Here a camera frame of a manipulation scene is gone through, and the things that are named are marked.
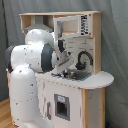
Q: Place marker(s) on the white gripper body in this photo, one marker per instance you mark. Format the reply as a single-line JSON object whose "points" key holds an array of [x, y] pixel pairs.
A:
{"points": [[64, 59]]}

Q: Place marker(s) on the small metal pot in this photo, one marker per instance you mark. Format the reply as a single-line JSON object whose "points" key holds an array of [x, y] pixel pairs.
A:
{"points": [[70, 74]]}

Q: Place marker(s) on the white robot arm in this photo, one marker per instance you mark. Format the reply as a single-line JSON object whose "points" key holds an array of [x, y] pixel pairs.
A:
{"points": [[41, 53]]}

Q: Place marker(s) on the wooden toy kitchen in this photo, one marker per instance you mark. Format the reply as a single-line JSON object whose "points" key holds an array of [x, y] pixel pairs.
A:
{"points": [[87, 97]]}

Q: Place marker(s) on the black toy faucet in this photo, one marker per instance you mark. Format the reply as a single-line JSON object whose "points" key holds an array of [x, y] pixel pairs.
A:
{"points": [[81, 64]]}

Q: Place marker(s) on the grey toy sink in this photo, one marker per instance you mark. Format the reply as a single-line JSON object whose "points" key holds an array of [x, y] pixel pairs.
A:
{"points": [[81, 75]]}

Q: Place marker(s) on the toy microwave door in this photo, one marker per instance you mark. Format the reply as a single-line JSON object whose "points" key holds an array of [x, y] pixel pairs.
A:
{"points": [[72, 26]]}

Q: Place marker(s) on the grey range hood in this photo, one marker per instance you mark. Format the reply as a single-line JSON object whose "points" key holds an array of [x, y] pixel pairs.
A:
{"points": [[36, 23]]}

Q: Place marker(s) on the grey ice dispenser panel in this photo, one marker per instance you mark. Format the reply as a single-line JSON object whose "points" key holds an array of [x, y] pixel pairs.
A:
{"points": [[62, 106]]}

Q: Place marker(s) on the grey cupboard door handle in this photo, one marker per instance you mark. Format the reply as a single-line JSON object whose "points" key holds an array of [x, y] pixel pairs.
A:
{"points": [[48, 110]]}

